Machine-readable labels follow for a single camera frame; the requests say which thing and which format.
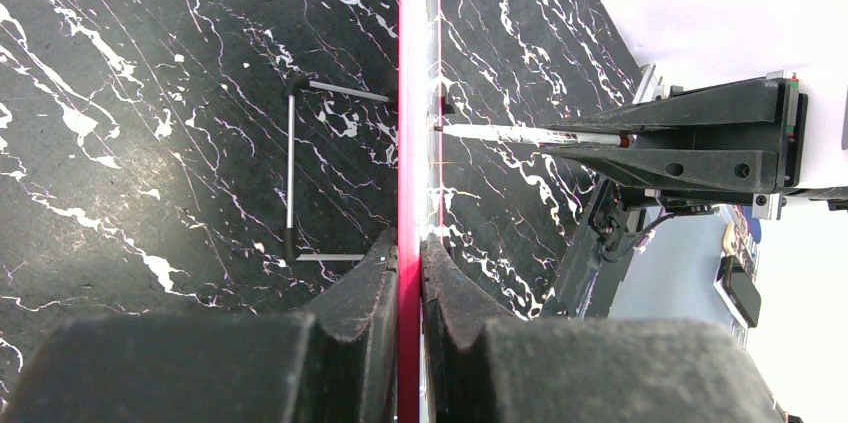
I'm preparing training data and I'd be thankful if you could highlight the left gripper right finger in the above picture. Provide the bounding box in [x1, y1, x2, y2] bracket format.
[421, 236, 782, 422]

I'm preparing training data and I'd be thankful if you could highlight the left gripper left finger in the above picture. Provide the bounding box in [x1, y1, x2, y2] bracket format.
[1, 228, 399, 422]

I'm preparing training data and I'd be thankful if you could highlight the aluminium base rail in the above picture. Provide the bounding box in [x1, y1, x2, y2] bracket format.
[632, 63, 684, 104]

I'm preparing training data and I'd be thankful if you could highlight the white whiteboard marker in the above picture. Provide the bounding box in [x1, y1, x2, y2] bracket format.
[434, 124, 631, 148]

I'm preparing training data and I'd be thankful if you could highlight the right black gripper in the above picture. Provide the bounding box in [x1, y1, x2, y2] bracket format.
[543, 74, 809, 195]

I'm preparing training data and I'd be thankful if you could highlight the black whiteboard stand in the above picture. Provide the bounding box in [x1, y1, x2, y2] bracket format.
[275, 75, 400, 264]

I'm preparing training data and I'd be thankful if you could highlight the pink framed whiteboard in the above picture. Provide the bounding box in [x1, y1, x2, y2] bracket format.
[397, 0, 441, 422]

